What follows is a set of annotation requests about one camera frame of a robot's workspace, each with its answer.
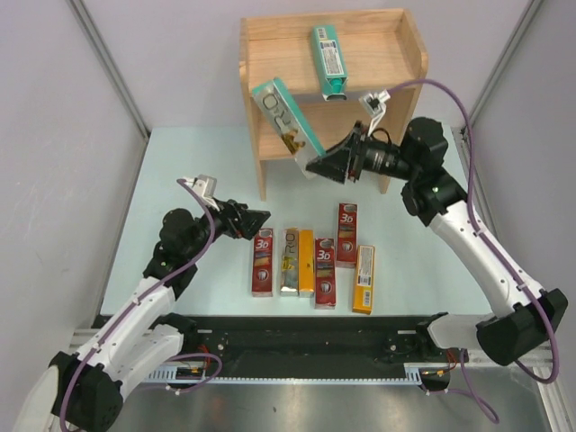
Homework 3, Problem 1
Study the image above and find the left red 3D toothpaste box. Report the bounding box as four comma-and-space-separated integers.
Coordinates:
251, 228, 274, 297

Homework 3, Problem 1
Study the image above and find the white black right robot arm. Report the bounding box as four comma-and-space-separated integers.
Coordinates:
306, 117, 568, 365

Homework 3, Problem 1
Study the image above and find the middle red 3D toothpaste box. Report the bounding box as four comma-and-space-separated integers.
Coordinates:
314, 238, 337, 310

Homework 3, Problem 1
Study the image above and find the red 3d toothpaste box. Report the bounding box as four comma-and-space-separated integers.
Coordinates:
336, 203, 358, 268
251, 228, 274, 297
314, 238, 337, 310

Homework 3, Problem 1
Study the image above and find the silver yellow toothpaste box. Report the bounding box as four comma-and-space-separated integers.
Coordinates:
279, 227, 314, 298

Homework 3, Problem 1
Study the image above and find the yellow toothpaste box with barcode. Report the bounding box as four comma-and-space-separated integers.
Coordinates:
352, 245, 375, 315

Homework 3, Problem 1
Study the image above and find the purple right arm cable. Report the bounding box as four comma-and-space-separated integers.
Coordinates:
386, 78, 562, 384

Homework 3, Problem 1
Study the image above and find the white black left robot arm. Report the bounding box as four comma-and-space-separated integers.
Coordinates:
51, 200, 271, 431

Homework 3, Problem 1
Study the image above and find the upper red 3D toothpaste box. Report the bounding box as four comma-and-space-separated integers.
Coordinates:
336, 203, 358, 268

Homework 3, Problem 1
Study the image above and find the white slotted cable duct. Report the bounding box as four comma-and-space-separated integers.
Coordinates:
143, 362, 422, 386

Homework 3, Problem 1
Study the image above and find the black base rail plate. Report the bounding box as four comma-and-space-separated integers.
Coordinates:
148, 313, 464, 383

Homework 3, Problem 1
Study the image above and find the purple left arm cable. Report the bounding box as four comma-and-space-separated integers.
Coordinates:
58, 178, 220, 432

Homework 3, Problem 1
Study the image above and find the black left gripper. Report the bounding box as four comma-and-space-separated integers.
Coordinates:
184, 196, 268, 260

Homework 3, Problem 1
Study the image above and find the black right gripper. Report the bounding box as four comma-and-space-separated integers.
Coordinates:
307, 120, 419, 184

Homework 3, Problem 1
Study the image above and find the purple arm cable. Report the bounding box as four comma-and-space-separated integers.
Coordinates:
58, 178, 220, 432
386, 78, 562, 384

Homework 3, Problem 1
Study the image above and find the teal toothpaste box with barcode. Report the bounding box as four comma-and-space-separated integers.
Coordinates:
310, 24, 348, 102

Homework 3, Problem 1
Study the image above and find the silver teal toothpaste box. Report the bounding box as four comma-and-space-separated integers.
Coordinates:
251, 77, 326, 179

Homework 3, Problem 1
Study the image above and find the wooden two-tier shelf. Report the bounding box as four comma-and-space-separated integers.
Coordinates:
238, 8, 428, 199

